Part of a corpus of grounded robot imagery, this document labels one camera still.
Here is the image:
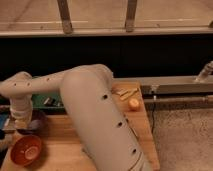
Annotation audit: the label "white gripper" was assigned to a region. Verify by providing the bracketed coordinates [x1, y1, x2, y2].
[10, 100, 33, 129]

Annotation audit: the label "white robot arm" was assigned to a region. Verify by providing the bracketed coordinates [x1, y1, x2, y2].
[0, 64, 153, 171]

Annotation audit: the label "purple bowl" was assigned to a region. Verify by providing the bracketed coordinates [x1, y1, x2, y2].
[17, 110, 47, 135]

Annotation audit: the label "orange bowl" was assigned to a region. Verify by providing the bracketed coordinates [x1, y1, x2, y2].
[10, 135, 42, 166]

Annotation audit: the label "green plastic tray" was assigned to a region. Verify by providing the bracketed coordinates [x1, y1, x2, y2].
[32, 93, 64, 109]

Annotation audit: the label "black brush in tray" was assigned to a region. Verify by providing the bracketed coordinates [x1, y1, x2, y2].
[43, 97, 59, 106]

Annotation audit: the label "yellow wooden pieces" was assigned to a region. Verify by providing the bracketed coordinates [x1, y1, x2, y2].
[116, 88, 138, 101]

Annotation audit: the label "metal spoon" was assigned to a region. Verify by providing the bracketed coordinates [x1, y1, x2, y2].
[126, 117, 138, 139]

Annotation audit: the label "small orange fruit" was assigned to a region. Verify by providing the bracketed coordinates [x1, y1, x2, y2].
[128, 98, 140, 111]

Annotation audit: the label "metal rail on right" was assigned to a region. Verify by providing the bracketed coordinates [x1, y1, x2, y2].
[139, 76, 213, 102]

